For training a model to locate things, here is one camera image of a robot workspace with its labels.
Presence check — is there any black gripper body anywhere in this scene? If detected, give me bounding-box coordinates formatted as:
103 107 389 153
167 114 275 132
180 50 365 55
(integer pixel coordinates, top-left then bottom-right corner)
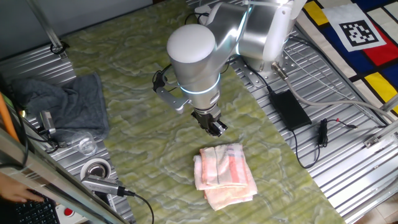
191 107 222 131

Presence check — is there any white cloth with pink stripes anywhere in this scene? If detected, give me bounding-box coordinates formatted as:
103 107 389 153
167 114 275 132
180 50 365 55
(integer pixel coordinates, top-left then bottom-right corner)
193 142 259 212

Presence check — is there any colourful block pattern cloth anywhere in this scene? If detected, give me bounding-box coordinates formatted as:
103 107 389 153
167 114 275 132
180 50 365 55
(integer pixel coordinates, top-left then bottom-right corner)
297 0 398 116

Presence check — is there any person's bare hand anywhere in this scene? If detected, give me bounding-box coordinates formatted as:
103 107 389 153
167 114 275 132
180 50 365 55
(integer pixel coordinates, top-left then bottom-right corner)
0 172 45 203

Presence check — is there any green marble pattern mat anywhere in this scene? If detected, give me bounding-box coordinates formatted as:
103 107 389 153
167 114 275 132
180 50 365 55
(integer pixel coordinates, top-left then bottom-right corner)
63 0 348 224

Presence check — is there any black power adapter brick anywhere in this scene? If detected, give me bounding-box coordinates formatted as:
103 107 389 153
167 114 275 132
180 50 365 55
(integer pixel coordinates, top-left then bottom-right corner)
269 89 312 131

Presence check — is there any white power strip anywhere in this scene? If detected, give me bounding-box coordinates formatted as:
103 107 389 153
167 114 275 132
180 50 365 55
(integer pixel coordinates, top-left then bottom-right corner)
194 5 215 26

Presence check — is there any round steel bowl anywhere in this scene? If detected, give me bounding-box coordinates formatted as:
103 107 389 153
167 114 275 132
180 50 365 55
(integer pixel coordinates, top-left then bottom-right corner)
80 157 112 181

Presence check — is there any clear glass cup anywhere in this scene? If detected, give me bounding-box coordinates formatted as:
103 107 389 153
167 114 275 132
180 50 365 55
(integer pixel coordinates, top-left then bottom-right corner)
70 130 99 156

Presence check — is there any dark grey towel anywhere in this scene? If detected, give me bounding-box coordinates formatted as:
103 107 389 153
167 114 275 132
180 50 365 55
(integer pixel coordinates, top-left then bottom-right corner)
11 71 110 138

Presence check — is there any grey box with red button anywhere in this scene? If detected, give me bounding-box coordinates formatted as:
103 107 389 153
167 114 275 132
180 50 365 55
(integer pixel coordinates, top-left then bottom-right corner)
55 203 88 224

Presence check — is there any white paper marker tag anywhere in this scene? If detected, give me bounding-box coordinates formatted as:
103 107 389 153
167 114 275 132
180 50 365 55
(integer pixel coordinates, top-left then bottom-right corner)
322 2 387 53

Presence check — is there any black keyboard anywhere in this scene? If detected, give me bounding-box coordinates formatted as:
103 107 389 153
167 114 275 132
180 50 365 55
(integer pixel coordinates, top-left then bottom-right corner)
9 189 60 224

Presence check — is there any orange tube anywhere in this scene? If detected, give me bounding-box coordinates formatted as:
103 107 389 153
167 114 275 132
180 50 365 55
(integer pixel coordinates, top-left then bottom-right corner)
0 91 20 142

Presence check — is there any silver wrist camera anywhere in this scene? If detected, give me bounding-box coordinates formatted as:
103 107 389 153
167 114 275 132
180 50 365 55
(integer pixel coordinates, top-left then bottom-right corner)
154 86 190 114

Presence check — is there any thick grey cable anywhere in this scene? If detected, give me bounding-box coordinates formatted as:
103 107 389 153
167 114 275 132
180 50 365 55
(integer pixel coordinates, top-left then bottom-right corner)
271 61 398 122

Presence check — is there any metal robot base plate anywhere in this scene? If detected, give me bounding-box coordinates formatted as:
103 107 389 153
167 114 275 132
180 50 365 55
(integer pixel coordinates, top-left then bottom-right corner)
229 45 299 88

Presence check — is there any black bundled thin cable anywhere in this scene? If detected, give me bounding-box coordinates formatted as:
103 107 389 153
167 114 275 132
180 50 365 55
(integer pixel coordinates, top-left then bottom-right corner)
291 118 358 169

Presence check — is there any silver ribbed camera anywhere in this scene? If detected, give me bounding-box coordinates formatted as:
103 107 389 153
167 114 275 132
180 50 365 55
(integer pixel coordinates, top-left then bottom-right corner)
81 174 127 197

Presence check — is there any small grey camera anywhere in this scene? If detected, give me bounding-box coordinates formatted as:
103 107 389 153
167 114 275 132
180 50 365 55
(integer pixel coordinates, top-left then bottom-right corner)
39 110 57 135

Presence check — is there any aluminium profile with bracket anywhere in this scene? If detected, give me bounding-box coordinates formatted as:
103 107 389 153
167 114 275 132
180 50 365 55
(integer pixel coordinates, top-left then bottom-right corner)
363 93 398 149

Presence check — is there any aluminium frame beam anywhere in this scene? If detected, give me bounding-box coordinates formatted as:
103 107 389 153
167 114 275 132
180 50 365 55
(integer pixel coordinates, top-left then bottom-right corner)
0 129 128 224

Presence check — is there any slim aluminium post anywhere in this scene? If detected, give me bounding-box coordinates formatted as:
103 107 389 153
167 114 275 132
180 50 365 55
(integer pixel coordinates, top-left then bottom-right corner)
26 0 68 60

